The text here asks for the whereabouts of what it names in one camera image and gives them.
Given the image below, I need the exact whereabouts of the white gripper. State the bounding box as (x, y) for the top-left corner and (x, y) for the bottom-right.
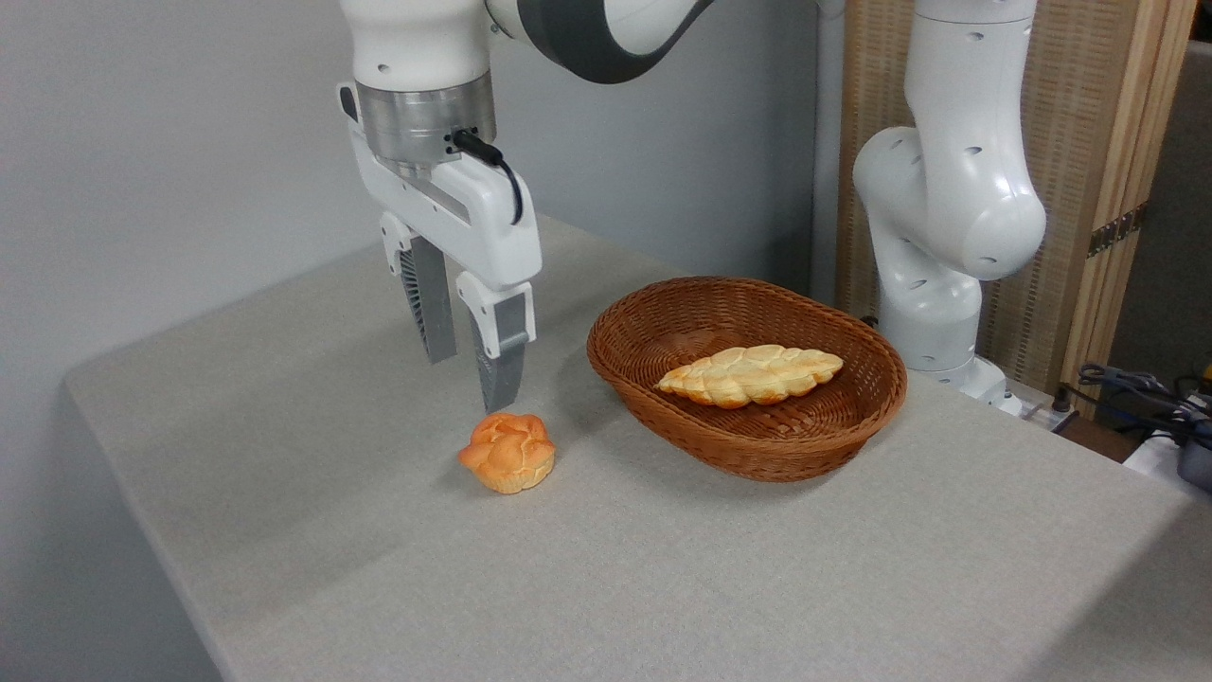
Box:
(338, 81), (544, 414)

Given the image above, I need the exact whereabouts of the round orange bun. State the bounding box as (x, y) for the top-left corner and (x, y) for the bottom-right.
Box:
(458, 412), (557, 495)

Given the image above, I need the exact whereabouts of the long braided bread loaf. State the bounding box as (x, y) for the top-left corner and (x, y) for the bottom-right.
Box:
(655, 344), (845, 409)

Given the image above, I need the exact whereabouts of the grey fabric table cover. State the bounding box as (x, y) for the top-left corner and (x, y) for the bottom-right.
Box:
(62, 213), (1212, 682)

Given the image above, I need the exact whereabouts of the brown wicker basket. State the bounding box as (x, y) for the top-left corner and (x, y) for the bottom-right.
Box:
(586, 276), (908, 483)

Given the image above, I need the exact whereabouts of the metal screen hinge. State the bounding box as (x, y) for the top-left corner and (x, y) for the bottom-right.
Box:
(1087, 201), (1150, 259)

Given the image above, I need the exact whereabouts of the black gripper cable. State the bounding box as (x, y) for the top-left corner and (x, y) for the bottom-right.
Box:
(452, 129), (525, 226)

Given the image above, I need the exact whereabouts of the dark cable bundle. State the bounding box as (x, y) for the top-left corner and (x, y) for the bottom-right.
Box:
(1056, 363), (1212, 446)

